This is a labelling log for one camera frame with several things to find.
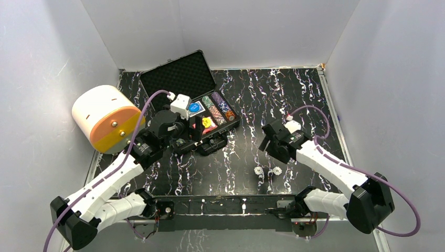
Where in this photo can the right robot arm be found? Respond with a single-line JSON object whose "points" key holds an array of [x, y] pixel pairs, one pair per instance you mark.
{"points": [[330, 174]]}

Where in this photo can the white and orange cylinder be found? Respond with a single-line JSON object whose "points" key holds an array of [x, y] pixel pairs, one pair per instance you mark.
{"points": [[107, 118]]}

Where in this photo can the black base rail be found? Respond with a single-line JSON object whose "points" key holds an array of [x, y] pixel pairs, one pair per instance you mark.
{"points": [[222, 205]]}

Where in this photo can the white poker chip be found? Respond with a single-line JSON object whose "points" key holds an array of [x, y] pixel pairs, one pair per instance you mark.
{"points": [[277, 171], [258, 171]]}

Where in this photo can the blue card deck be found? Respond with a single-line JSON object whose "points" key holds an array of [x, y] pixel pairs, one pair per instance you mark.
{"points": [[202, 110]]}

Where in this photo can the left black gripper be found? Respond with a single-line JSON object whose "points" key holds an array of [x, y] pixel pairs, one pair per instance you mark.
{"points": [[194, 139]]}

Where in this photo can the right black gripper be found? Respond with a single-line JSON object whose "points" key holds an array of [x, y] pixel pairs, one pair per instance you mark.
{"points": [[285, 159]]}

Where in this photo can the red card deck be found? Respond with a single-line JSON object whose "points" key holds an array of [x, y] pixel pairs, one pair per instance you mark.
{"points": [[206, 130]]}

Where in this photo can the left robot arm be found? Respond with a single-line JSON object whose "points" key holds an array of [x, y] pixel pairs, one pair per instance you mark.
{"points": [[136, 157]]}

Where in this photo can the blue small blind button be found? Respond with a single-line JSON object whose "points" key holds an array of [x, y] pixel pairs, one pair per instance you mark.
{"points": [[194, 107]]}

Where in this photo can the yellow round button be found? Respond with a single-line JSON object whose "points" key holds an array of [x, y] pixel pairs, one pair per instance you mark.
{"points": [[207, 122]]}

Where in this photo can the green white chip stack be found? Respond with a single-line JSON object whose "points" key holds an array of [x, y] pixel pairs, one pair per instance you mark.
{"points": [[213, 110]]}

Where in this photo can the purple chip stack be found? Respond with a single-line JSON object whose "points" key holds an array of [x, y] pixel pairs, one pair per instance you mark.
{"points": [[222, 104]]}

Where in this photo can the black poker set case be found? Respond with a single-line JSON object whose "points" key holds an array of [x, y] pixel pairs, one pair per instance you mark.
{"points": [[186, 80]]}

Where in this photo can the red yellow chip stack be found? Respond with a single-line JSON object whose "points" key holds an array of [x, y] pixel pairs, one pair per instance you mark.
{"points": [[230, 115]]}

